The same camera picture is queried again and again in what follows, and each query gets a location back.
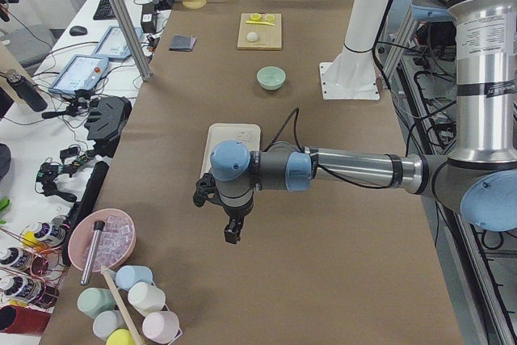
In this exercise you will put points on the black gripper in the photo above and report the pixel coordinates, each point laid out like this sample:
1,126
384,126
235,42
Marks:
236,214

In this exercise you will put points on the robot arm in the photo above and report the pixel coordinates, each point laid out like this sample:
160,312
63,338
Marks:
476,180

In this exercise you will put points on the pink bowl with ice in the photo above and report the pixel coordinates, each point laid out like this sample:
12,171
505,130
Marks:
117,241

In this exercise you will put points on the mint green bowl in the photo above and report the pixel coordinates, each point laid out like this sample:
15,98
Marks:
271,77

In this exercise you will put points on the cream rectangular tray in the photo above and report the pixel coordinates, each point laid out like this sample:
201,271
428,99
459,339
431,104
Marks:
248,134

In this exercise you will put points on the white cup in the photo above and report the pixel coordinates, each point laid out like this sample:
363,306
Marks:
146,298

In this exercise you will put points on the blue cup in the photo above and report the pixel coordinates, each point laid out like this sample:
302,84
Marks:
129,275

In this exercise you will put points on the pink cup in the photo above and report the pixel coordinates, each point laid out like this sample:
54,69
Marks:
161,327

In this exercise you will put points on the steel muddler black tip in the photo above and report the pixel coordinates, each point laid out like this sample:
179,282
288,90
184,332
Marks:
92,252

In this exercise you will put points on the wooden stick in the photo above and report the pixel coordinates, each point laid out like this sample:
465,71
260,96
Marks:
136,337

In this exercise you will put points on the yellow cup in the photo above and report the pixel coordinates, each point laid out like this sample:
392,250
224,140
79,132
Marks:
120,337

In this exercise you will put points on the grey cup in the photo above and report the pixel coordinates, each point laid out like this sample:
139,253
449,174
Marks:
106,323

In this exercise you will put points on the green cup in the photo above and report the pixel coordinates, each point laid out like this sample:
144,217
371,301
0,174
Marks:
93,301

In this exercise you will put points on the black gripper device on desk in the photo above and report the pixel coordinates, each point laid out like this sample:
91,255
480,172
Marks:
105,122

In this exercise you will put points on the bamboo cutting board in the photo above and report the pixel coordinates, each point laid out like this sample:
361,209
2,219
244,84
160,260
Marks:
269,38

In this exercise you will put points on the yellow plastic knife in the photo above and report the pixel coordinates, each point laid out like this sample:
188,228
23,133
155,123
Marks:
264,23

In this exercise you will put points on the teach pendant front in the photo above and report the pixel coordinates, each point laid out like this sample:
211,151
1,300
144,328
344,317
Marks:
82,72

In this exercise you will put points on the teach pendant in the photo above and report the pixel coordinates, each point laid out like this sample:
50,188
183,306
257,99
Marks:
82,72
113,45

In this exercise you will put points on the teach pendant rear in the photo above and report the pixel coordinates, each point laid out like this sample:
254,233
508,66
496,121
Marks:
113,45

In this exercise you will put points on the black keyboard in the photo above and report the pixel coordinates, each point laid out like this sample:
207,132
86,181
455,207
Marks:
104,11

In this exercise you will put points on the black computer mouse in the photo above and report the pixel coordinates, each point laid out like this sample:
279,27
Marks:
78,31

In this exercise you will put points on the white wire cup rack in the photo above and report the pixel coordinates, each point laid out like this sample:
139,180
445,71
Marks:
160,326

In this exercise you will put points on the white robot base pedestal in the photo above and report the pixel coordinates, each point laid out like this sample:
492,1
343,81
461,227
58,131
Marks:
352,74

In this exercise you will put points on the aluminium frame post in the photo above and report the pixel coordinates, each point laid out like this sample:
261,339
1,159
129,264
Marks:
128,30

